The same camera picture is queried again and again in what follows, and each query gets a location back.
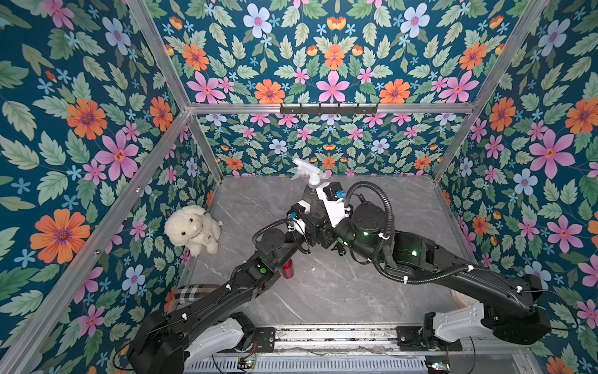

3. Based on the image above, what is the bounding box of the white plush teddy bear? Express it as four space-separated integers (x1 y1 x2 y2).
164 205 222 257

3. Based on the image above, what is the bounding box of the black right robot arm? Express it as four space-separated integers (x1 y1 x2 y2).
315 182 551 349

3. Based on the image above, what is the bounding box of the round beige wall clock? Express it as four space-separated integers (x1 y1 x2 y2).
450 290 471 309

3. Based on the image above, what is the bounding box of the plaid fabric cloth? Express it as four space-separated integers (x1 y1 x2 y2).
174 285 220 305

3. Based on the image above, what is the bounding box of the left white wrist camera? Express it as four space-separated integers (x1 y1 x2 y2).
287 200 311 235

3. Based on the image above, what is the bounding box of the aluminium frame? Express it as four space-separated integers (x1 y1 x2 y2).
0 0 550 374

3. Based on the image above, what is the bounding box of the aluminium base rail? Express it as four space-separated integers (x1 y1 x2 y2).
144 323 534 358

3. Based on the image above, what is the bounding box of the black hook rail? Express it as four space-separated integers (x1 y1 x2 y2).
279 103 378 116

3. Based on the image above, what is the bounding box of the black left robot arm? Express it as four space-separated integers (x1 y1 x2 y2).
127 213 335 373

